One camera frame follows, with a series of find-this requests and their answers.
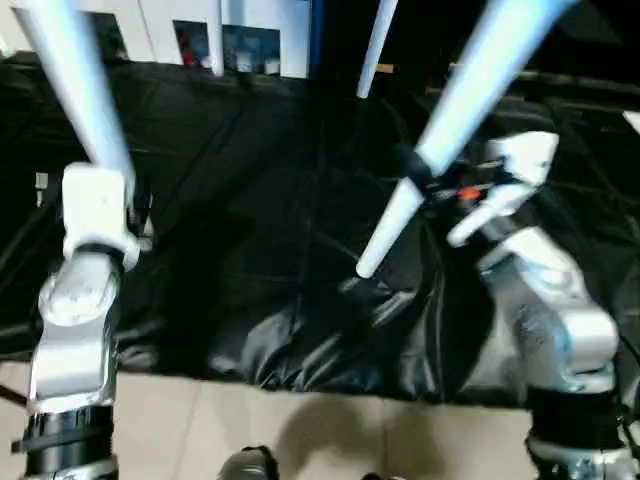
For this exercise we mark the dark shoe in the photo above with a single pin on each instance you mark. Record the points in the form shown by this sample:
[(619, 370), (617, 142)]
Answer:
[(245, 465)]

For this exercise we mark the white plastic table leg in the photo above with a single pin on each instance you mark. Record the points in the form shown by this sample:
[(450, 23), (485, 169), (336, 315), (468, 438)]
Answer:
[(375, 50), (216, 40), (75, 80), (470, 100)]

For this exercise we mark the small tan tag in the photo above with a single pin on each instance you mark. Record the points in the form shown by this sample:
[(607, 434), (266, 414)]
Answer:
[(385, 68)]

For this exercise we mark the black plastic table mat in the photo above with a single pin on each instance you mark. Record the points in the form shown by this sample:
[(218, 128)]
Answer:
[(250, 220)]

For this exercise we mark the white flat board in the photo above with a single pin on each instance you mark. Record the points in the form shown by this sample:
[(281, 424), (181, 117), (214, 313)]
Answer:
[(634, 122)]

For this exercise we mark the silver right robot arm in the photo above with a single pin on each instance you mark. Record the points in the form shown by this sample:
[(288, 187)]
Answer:
[(550, 300)]

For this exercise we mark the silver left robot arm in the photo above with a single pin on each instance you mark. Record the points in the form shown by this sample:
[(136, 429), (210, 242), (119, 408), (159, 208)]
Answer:
[(75, 330)]

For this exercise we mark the white glass-door cabinet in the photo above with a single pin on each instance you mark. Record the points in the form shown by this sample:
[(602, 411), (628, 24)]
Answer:
[(155, 25)]

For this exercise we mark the black metal stand leg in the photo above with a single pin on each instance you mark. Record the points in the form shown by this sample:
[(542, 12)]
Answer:
[(10, 395)]

